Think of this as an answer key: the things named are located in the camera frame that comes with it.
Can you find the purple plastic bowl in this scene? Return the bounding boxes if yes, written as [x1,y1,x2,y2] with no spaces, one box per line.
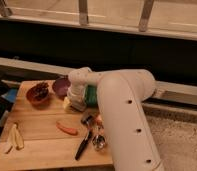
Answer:
[52,78,70,98]

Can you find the metal spoon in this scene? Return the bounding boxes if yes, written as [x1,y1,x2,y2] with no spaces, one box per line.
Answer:
[92,127,106,151]

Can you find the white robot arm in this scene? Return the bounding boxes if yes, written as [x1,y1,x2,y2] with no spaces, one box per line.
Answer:
[67,67,165,171]

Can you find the yellow apple toy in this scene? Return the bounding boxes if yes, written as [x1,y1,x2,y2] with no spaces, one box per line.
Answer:
[95,114,103,126]

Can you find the brown pine cone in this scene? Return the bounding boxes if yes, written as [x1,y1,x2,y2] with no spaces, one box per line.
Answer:
[34,82,48,100]

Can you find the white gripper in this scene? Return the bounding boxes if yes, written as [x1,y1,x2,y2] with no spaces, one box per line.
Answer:
[63,84,86,112]

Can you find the black handled peeler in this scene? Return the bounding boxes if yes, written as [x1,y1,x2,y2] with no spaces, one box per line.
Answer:
[75,114,94,160]

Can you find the orange carrot toy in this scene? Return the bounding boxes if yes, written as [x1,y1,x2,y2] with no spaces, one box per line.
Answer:
[56,122,78,136]

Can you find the blue object at left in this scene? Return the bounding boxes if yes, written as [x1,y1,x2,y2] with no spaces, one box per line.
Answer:
[3,88,18,103]

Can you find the green plastic tray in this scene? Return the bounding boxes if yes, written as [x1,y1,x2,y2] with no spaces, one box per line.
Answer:
[85,85,97,107]

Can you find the yellow banana peel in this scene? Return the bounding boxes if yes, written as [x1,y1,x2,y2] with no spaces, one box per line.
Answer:
[4,123,24,154]

